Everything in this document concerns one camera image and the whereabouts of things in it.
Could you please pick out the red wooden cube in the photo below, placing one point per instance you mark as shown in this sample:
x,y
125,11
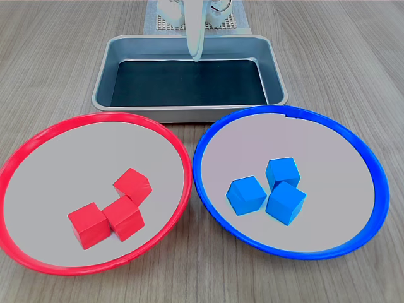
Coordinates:
x,y
132,186
88,227
124,219

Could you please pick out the blue wooden cube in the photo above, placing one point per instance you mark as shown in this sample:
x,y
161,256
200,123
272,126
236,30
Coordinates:
x,y
284,172
246,195
285,203

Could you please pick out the black tray mat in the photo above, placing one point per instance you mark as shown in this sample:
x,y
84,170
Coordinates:
x,y
189,85

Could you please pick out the steel tray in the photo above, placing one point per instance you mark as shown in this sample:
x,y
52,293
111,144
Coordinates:
x,y
105,79

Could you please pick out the red-rimmed white plate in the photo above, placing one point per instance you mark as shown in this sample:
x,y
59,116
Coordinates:
x,y
47,173

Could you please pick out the blue-rimmed white plate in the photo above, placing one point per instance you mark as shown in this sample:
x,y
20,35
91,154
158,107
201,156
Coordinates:
x,y
331,221

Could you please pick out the pale perforated base plate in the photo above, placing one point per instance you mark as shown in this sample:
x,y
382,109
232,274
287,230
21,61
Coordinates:
x,y
221,28

